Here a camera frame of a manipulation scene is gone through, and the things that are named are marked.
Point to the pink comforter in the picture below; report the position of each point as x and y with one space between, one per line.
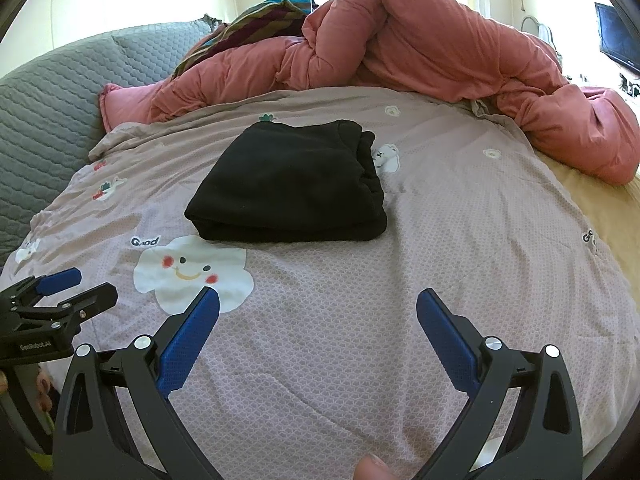
425 45

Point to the black sweater with orange cuffs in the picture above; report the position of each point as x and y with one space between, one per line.
290 185

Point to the person's left hand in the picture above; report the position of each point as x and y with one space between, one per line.
44 386

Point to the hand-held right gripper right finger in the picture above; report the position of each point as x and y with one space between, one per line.
447 340

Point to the grey quilted headboard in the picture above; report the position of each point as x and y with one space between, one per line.
55 110

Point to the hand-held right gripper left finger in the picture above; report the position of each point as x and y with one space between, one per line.
187 345

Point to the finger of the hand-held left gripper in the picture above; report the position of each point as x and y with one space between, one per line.
60 280
95 297

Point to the beige bed sheet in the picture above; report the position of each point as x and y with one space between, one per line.
605 210

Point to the dark flat screen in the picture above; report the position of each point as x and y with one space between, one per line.
617 35

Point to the grey curved metal frame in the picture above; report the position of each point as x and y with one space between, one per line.
530 20

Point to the lilac printed bed sheet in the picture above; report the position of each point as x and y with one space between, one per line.
400 260

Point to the person's right hand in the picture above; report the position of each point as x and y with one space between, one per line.
374 472

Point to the striped colourful cloth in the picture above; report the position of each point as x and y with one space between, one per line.
260 17

